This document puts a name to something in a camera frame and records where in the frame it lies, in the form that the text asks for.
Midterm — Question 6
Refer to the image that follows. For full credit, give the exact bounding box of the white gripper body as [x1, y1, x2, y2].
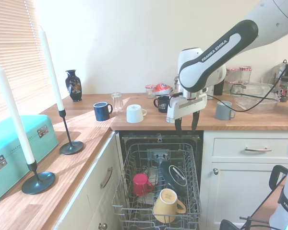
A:
[166, 92, 208, 125]

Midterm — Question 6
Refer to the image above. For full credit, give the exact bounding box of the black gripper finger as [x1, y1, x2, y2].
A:
[174, 116, 183, 138]
[191, 110, 200, 132]

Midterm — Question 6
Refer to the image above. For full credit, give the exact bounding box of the yellow ceramic mug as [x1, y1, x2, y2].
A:
[153, 188, 187, 224]

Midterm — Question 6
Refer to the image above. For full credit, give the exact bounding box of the black printed mug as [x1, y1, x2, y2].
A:
[153, 95, 171, 113]

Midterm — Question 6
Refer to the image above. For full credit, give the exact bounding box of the grey ceramic mug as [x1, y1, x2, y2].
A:
[215, 100, 236, 120]

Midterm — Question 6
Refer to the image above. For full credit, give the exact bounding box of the built-in dishwasher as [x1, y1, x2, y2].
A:
[115, 130, 204, 230]

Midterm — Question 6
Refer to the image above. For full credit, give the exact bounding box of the plain white mug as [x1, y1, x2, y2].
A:
[126, 104, 147, 124]

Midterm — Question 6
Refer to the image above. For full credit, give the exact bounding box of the red ceramic mug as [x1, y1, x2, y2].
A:
[132, 173, 154, 196]

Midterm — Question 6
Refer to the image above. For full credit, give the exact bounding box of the navy blue mug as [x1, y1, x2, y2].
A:
[93, 102, 114, 122]

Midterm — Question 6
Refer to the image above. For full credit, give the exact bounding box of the steel glass french press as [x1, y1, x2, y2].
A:
[173, 75, 183, 94]

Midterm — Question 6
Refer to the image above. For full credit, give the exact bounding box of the black shaker bottle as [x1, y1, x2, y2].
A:
[213, 79, 225, 96]

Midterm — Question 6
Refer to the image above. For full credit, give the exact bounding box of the small jar red checked lid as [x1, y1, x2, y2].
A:
[145, 84, 156, 99]

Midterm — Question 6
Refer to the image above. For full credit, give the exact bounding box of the black round pan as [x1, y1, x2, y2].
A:
[159, 161, 192, 195]

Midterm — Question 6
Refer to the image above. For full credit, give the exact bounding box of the clear glass tumbler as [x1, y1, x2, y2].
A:
[110, 92, 124, 111]
[144, 165, 159, 185]

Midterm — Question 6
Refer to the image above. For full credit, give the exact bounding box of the clear plastic storage container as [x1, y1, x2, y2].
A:
[232, 92, 281, 114]
[231, 82, 275, 97]

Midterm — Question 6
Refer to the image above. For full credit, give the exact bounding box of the white base cabinet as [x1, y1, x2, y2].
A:
[203, 130, 288, 230]
[51, 131, 125, 230]

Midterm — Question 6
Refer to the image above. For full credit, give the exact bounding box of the jar with colourful label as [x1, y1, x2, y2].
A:
[277, 76, 288, 103]

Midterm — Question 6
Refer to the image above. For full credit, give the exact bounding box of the black candle holder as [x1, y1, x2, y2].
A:
[21, 160, 56, 195]
[59, 109, 84, 155]

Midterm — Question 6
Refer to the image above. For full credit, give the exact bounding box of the dark blue painted vase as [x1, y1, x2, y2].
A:
[64, 69, 84, 103]

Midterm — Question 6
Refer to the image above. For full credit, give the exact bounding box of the tall white candle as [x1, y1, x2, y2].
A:
[0, 61, 36, 166]
[38, 25, 65, 112]

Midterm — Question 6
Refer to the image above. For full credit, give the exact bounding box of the teal metal bread box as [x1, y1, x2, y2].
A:
[0, 114, 60, 207]

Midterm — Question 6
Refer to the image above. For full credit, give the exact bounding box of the wooden window blind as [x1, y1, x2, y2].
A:
[0, 0, 51, 125]

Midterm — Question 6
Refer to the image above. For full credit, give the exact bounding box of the grey wire dishwasher rack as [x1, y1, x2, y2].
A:
[111, 143, 202, 230]

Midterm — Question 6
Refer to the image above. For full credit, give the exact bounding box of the silver drawer handle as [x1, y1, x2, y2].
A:
[244, 147, 273, 153]

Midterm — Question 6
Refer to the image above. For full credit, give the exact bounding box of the bronze cabinet handle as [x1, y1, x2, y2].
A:
[100, 166, 113, 189]

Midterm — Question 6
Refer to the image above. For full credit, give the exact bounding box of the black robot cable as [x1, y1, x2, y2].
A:
[206, 47, 288, 113]

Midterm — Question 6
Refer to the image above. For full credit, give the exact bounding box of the black strap loop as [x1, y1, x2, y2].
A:
[269, 164, 288, 191]

